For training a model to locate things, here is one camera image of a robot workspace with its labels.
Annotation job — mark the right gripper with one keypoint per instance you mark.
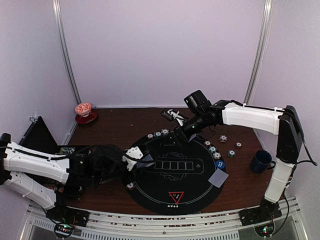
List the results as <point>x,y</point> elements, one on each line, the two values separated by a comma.
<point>174,135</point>

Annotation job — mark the blue white chip top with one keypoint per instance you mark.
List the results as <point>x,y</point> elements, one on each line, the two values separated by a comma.
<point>164,132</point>

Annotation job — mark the blue white chip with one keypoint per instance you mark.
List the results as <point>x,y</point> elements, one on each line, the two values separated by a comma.
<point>216,155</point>
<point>164,132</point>

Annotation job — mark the green chip top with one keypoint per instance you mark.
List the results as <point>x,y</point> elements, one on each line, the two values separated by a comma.
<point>157,134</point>

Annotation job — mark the green chip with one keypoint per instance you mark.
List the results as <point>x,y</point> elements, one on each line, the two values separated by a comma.
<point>157,134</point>
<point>212,149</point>

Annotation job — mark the blue playing card deck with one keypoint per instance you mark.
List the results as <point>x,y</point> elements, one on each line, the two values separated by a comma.
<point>146,162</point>

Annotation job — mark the blue round blind button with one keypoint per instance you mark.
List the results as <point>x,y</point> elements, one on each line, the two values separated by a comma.
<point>220,164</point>

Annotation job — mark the red triangle marker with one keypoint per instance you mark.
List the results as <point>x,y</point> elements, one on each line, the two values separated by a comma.
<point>176,196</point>

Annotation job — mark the playing card top seat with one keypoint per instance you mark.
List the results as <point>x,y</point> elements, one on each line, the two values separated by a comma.
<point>192,137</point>

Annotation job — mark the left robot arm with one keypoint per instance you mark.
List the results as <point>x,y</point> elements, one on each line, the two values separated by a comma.
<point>16,161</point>

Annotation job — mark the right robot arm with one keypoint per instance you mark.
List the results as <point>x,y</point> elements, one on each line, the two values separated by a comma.
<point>283,123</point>

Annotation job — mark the black poker chip case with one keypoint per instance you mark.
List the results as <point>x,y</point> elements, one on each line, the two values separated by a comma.
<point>39,138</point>

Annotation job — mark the round black poker mat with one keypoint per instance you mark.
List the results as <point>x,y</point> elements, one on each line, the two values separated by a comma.
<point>185,168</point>

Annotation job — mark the black white chip stack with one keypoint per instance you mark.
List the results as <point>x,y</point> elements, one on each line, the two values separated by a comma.
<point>223,138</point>

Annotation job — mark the red white chip stack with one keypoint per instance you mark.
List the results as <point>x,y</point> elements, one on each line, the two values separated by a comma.
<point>238,145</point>

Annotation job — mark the red patterned bowl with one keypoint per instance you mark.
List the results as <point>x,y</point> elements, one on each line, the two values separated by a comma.
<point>83,109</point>

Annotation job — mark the dark blue mug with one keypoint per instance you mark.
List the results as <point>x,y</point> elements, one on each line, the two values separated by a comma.
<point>261,162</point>

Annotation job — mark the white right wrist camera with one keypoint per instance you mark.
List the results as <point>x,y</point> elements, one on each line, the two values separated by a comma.
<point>173,115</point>

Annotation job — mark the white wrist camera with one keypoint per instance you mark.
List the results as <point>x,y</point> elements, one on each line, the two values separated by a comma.
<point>133,157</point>
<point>173,115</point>

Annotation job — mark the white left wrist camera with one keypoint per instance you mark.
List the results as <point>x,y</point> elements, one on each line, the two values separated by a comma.
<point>133,157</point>

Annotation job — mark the front aluminium rail base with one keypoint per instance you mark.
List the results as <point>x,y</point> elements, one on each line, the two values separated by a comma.
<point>223,225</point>

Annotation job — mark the right aluminium frame post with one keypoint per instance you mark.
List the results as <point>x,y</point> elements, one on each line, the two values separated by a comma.
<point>260,51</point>

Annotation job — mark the aluminium frame post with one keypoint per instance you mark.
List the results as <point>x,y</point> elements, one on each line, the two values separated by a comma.
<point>64,48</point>
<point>260,51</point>

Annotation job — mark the left aluminium frame post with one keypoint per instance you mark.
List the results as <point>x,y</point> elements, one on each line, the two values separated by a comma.
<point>64,48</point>

